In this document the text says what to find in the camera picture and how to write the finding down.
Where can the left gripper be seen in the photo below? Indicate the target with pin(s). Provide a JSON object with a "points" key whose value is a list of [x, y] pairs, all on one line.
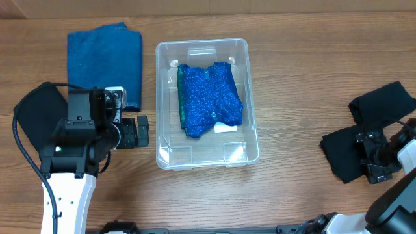
{"points": [[129, 126]]}

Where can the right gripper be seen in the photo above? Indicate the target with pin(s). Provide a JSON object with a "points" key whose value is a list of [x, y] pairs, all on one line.
{"points": [[374, 156]]}

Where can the black cloth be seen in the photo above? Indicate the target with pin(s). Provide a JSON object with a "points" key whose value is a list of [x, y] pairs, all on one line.
{"points": [[341, 153], [383, 105], [40, 113]]}

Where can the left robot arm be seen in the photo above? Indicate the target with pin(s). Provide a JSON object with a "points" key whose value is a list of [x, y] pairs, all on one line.
{"points": [[70, 159]]}

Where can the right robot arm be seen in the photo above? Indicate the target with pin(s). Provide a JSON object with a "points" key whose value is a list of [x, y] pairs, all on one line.
{"points": [[394, 211]]}

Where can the clear plastic container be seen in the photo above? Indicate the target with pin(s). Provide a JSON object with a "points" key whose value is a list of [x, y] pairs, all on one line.
{"points": [[176, 151]]}

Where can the blue sequin garment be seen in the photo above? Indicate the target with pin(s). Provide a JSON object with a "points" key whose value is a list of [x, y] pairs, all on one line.
{"points": [[207, 96]]}

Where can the white label tag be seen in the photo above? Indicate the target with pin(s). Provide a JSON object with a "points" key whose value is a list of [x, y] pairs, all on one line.
{"points": [[223, 128]]}

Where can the folded blue denim cloth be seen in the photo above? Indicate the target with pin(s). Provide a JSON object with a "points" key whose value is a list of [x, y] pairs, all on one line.
{"points": [[110, 55]]}

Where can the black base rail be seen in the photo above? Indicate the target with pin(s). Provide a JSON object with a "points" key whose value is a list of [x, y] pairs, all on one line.
{"points": [[117, 227]]}

